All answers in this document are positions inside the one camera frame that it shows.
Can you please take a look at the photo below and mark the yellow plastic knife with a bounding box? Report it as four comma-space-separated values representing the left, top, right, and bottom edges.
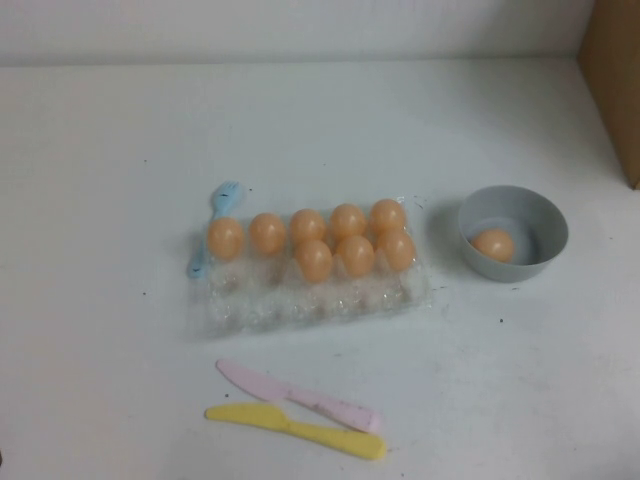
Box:
204, 402, 388, 460

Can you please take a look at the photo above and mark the light blue plastic fork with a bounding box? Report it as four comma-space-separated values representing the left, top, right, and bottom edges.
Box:
187, 180, 247, 280

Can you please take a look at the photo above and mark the clear plastic egg tray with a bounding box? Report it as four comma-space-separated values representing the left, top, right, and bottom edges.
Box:
189, 195, 435, 341

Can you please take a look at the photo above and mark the orange plastic egg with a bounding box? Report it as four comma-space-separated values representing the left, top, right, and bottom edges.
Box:
376, 228, 417, 274
206, 216, 246, 261
472, 229, 516, 263
290, 208, 328, 245
330, 203, 368, 240
336, 234, 376, 279
293, 238, 334, 285
249, 212, 287, 258
369, 198, 407, 234

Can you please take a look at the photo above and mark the pink plastic knife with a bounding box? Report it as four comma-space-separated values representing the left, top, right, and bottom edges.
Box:
215, 358, 384, 434

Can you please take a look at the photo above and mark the grey round bowl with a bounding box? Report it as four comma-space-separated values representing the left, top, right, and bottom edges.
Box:
458, 185, 570, 284

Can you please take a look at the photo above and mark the brown cardboard box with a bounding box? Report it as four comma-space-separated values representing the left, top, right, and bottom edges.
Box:
578, 0, 640, 191

